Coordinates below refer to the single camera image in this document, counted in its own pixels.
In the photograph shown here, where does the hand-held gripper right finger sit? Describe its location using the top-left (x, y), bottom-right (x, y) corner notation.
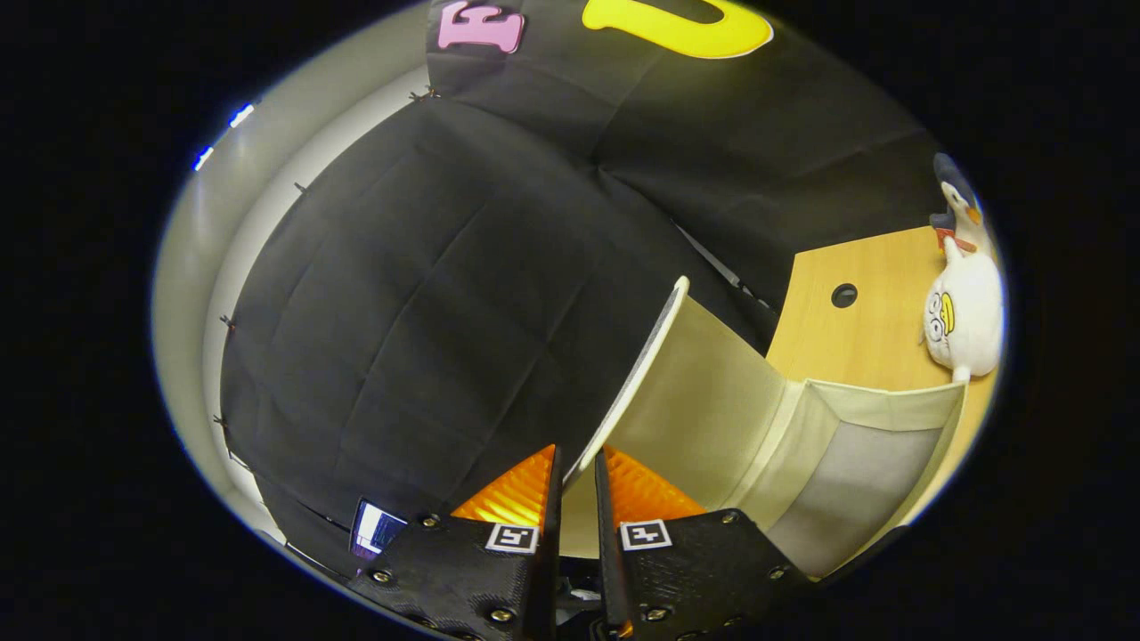
top-left (593, 445), bottom-right (817, 641)

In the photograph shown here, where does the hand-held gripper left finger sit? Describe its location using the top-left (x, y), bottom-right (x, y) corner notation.
top-left (347, 443), bottom-right (564, 641)

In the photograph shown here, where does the beige fabric storage box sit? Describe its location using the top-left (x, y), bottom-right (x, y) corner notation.
top-left (559, 275), bottom-right (968, 581)

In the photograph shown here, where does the computer screen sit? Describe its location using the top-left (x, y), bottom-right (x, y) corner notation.
top-left (349, 498), bottom-right (409, 561)

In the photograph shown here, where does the white duck plush toy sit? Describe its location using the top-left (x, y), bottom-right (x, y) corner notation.
top-left (919, 236), bottom-right (1006, 385)

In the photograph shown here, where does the penguin plush toy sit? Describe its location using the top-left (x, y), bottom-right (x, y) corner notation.
top-left (929, 152), bottom-right (991, 259)

